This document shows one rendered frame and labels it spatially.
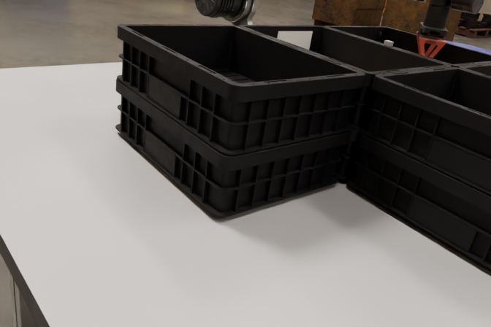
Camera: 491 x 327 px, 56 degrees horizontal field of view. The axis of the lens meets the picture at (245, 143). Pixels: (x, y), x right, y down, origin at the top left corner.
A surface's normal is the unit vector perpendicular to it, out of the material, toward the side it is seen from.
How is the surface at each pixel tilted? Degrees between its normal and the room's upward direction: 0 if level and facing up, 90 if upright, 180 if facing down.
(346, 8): 90
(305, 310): 0
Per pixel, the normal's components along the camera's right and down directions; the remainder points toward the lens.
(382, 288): 0.14, -0.91
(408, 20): -0.63, 0.23
